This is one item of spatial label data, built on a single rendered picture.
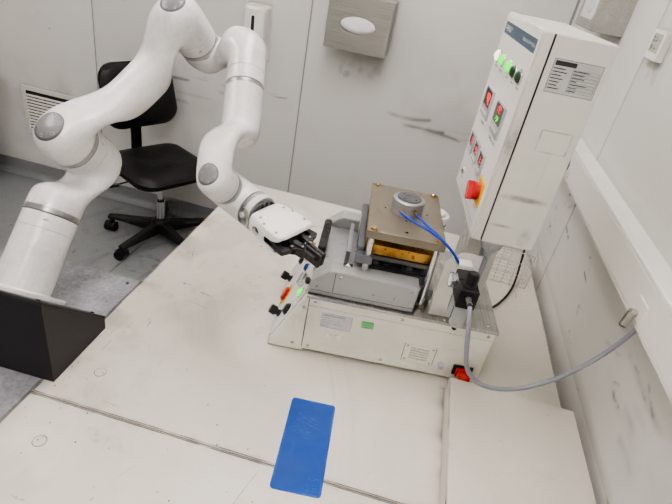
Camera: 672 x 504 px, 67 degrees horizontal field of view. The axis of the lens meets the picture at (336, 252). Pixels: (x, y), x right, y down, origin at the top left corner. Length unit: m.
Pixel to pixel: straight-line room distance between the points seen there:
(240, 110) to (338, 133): 1.70
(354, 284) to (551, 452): 0.56
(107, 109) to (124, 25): 1.91
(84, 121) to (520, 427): 1.19
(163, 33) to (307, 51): 1.56
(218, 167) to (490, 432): 0.81
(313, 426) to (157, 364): 0.39
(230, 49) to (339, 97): 1.56
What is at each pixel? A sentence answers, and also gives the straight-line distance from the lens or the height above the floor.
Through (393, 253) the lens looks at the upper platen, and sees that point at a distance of 1.20.
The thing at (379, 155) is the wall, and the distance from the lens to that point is 2.84.
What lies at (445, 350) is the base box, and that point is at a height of 0.85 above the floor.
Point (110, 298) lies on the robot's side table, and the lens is 1.46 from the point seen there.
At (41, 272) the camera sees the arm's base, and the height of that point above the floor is 0.92.
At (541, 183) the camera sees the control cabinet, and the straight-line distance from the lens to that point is 1.09.
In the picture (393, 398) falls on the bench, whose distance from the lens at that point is 1.26.
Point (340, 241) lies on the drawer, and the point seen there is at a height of 0.97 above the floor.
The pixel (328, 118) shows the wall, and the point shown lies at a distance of 2.84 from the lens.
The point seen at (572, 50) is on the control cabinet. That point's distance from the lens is 1.03.
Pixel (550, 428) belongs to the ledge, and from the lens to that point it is 1.30.
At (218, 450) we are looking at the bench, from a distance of 1.11.
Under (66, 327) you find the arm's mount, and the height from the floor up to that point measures 0.86.
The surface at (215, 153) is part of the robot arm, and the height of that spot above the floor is 1.24.
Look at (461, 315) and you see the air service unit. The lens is 1.10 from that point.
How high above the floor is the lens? 1.64
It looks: 31 degrees down
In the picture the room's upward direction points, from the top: 11 degrees clockwise
